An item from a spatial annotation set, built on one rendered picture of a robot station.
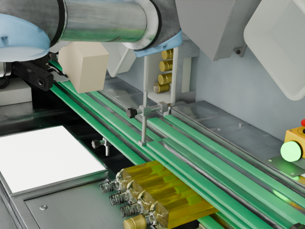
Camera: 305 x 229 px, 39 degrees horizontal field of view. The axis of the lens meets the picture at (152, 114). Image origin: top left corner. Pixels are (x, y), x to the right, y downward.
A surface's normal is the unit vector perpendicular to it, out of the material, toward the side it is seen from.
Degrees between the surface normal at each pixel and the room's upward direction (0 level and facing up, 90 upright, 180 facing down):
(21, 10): 101
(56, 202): 90
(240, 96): 0
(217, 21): 1
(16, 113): 90
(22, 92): 90
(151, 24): 71
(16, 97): 90
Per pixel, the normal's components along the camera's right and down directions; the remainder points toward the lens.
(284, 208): 0.04, -0.92
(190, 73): 0.53, 0.35
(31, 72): -0.46, 0.49
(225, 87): -0.85, 0.17
